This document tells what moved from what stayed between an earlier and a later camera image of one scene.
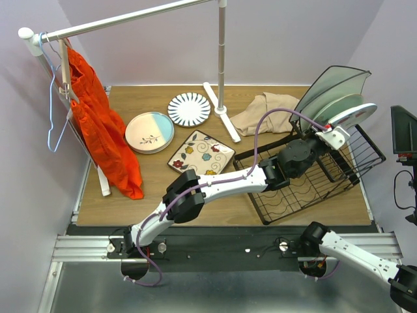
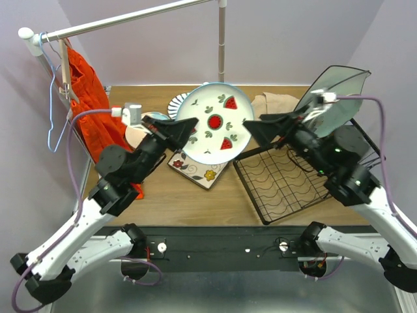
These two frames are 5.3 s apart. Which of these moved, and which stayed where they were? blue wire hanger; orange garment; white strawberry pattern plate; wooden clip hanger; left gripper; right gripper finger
Moved: left gripper; right gripper finger; white strawberry pattern plate
Stayed: blue wire hanger; orange garment; wooden clip hanger
